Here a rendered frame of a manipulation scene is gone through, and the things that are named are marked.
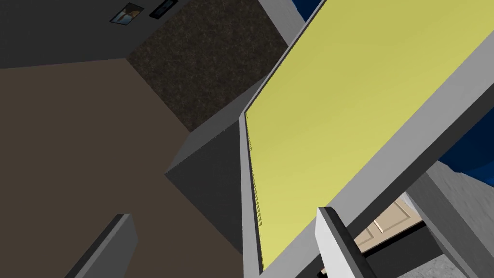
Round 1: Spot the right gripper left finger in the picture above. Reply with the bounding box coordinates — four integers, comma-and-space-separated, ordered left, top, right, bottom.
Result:
63, 213, 139, 278

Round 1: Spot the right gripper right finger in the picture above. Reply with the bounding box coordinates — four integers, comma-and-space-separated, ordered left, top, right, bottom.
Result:
315, 206, 378, 278

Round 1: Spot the beige panelled door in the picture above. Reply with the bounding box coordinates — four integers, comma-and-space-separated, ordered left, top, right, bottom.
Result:
353, 200, 424, 254

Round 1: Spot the yellow door leaf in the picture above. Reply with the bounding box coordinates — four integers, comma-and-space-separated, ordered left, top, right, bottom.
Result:
245, 0, 494, 271

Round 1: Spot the dark framed picture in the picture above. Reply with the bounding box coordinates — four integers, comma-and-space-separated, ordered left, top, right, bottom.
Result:
148, 0, 179, 20

